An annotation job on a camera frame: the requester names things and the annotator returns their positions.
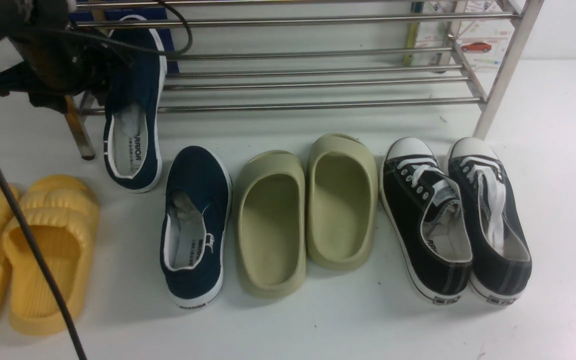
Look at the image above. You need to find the black canvas sneaker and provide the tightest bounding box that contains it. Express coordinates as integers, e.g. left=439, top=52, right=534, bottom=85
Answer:
left=445, top=137, right=533, bottom=306
left=379, top=137, right=474, bottom=306

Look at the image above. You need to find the right black canvas sneaker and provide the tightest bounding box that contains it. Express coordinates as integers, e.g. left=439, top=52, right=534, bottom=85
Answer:
left=445, top=137, right=533, bottom=306

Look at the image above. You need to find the left olive foam slipper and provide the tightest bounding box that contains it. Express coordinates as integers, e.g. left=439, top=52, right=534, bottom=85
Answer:
left=233, top=150, right=307, bottom=299

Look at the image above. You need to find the left black canvas sneaker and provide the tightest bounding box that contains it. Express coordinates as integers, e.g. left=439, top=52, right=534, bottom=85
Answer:
left=379, top=137, right=474, bottom=306

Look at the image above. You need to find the black cable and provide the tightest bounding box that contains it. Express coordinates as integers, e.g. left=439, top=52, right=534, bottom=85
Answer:
left=0, top=0, right=194, bottom=360

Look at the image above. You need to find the stainless steel shoe rack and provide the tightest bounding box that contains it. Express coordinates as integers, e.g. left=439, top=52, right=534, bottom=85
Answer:
left=63, top=0, right=545, bottom=161

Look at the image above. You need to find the right olive foam slipper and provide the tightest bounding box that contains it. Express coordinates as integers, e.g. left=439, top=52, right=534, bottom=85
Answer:
left=306, top=133, right=378, bottom=272

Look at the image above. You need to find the navy slip-on shoe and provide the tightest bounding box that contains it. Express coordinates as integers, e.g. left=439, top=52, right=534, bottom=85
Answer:
left=159, top=146, right=233, bottom=310
left=102, top=15, right=168, bottom=193

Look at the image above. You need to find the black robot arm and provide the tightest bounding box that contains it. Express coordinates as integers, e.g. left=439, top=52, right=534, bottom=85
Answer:
left=0, top=0, right=133, bottom=114

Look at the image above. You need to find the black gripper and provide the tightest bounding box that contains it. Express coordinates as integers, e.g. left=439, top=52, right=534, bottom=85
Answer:
left=0, top=27, right=134, bottom=113

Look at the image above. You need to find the white box with red car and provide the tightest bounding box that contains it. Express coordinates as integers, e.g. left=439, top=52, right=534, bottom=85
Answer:
left=406, top=0, right=515, bottom=72

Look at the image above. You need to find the olive foam slipper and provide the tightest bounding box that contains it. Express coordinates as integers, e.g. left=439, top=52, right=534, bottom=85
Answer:
left=306, top=133, right=378, bottom=272
left=233, top=150, right=307, bottom=299

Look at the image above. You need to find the right yellow slide sandal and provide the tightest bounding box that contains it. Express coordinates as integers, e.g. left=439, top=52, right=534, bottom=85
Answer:
left=1, top=174, right=100, bottom=337

